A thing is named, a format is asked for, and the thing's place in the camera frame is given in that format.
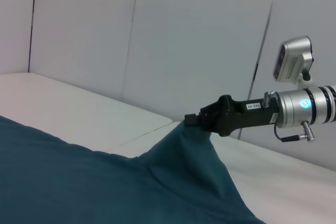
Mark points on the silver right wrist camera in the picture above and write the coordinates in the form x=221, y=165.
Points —
x=291, y=61

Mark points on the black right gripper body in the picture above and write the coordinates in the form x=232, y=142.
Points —
x=244, y=116

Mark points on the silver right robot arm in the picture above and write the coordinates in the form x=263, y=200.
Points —
x=307, y=107

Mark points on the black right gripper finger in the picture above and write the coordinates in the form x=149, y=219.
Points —
x=207, y=128
x=193, y=119

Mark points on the blue teal shirt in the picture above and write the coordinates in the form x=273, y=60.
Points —
x=105, y=182

